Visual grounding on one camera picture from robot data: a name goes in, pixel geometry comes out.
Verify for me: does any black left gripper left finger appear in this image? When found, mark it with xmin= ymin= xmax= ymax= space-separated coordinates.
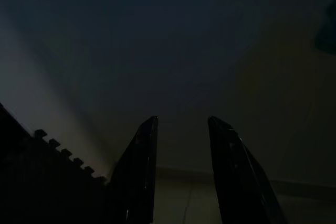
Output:
xmin=103 ymin=115 xmax=159 ymax=224

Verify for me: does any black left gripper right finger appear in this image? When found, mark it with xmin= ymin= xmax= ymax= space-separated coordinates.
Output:
xmin=207 ymin=115 xmax=287 ymax=224

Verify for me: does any black foam puzzle mat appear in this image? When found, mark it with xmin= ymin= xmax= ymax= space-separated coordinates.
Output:
xmin=0 ymin=102 xmax=109 ymax=224

